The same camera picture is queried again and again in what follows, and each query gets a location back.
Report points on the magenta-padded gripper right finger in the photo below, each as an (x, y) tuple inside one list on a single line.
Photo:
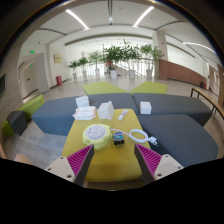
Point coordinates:
[(150, 160)]

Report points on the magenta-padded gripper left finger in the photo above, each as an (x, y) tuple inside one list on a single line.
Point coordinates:
[(79, 161)]

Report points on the dark blue-labelled charger block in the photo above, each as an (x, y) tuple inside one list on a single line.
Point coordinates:
[(118, 138)]

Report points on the round yellow-green power strip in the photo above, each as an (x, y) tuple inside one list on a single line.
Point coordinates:
[(96, 135)]

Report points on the small white cube box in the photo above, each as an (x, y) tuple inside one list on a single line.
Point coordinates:
[(145, 108)]

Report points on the small white tube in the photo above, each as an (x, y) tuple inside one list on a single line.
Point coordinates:
[(123, 115)]

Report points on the long grey ottoman sofa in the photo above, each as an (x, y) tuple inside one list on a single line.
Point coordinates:
[(50, 116)]

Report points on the large white box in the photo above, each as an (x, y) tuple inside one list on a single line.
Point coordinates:
[(105, 111)]

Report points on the stacked white packs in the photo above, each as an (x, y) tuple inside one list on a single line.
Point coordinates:
[(82, 101)]

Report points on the green ottoman sofa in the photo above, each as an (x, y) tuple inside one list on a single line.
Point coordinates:
[(150, 88), (101, 88)]

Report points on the green bench seat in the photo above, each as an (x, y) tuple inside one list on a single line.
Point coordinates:
[(31, 106)]

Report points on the dark grey cube stool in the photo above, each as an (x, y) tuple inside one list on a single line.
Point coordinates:
[(17, 122)]

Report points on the red bin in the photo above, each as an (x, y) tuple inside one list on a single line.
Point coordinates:
[(59, 80)]

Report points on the group of potted plants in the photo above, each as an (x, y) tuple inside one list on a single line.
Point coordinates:
[(115, 55)]

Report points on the green exit sign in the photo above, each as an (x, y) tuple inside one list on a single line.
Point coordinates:
[(32, 52)]

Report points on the ceiling strip lights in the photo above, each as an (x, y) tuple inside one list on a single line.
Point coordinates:
[(76, 18)]

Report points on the wooden bench with black frame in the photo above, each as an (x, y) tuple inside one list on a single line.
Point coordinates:
[(201, 93)]

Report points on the framed wall picture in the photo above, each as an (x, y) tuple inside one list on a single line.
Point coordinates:
[(57, 58)]

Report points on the black wall screen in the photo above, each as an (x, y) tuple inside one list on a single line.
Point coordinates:
[(2, 86)]

